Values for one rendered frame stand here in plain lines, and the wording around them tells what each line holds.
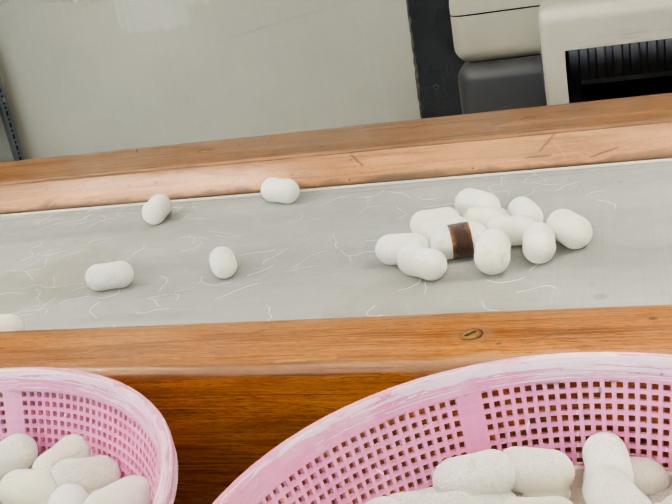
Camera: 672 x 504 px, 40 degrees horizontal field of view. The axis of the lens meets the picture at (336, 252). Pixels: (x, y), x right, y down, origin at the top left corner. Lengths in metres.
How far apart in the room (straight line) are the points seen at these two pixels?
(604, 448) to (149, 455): 0.19
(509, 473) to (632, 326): 0.10
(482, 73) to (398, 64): 1.23
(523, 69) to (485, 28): 0.09
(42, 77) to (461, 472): 2.88
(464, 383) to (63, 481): 0.19
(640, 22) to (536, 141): 0.45
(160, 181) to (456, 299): 0.39
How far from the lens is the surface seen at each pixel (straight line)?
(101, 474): 0.45
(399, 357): 0.43
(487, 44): 1.51
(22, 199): 0.93
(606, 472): 0.38
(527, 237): 0.57
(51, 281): 0.71
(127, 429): 0.45
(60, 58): 3.14
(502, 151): 0.77
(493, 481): 0.39
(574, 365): 0.41
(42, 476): 0.46
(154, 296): 0.63
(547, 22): 1.20
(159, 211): 0.78
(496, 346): 0.43
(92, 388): 0.47
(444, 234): 0.59
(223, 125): 2.94
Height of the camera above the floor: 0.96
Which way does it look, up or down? 20 degrees down
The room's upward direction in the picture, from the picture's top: 10 degrees counter-clockwise
